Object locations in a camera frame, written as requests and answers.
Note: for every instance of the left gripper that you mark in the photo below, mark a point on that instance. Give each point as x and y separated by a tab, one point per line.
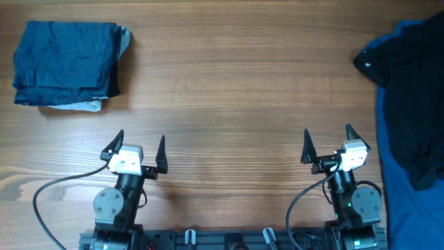
150	172

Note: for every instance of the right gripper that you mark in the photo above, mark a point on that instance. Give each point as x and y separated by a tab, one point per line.
309	154

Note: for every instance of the black polo shirt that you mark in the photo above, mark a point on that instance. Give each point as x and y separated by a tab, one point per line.
408	66

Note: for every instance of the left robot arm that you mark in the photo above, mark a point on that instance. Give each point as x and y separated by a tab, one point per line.
116	208

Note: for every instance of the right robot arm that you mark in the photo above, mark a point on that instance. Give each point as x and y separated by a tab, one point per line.
357	204

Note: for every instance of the folded light grey garment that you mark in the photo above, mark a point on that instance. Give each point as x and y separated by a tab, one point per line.
96	105

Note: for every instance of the bright blue polo shirt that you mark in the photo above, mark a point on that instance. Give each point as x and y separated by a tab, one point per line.
415	217

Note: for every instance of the folded dark blue garment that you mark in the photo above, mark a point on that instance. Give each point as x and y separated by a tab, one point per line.
60	63

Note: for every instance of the left white rail clip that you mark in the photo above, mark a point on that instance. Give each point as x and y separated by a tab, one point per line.
190	237

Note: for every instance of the white rail clip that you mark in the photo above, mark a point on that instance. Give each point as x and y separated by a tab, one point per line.
190	237
269	236

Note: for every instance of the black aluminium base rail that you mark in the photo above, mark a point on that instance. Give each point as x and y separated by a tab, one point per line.
307	238

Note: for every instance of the right white rail clip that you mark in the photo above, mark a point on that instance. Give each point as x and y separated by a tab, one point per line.
269	236

